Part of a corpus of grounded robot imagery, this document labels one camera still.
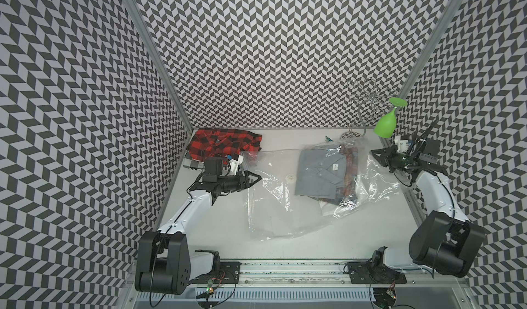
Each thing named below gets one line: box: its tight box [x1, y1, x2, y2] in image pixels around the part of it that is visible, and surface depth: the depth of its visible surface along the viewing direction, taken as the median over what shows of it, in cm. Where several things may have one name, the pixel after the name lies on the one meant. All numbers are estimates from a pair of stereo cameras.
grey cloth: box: [294, 145, 346, 200], surface depth 93 cm
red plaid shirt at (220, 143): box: [186, 129, 263, 162], surface depth 104 cm
